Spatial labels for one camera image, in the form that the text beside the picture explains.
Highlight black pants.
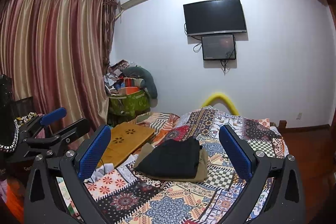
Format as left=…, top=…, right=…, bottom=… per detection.
left=133, top=137, right=202, bottom=181

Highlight small black wall monitor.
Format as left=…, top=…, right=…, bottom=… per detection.
left=201, top=35, right=236, bottom=61

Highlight pink gold striped curtain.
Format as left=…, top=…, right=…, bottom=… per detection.
left=1, top=0, right=117, bottom=131

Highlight wooden bed post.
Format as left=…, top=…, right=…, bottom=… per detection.
left=277, top=120, right=287, bottom=134

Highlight patchwork patterned bedspread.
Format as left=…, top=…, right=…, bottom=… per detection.
left=84, top=106, right=288, bottom=223

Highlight white wall socket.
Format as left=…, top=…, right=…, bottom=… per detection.
left=296, top=113, right=302, bottom=120

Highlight wooden lap desk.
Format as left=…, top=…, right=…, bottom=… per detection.
left=97, top=122, right=155, bottom=167

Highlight khaki folded pants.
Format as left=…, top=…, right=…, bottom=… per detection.
left=133, top=143, right=209, bottom=182

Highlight large black wall television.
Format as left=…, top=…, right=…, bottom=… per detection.
left=183, top=0, right=247, bottom=36

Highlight yellow foam tube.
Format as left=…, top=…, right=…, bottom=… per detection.
left=202, top=92, right=240, bottom=116

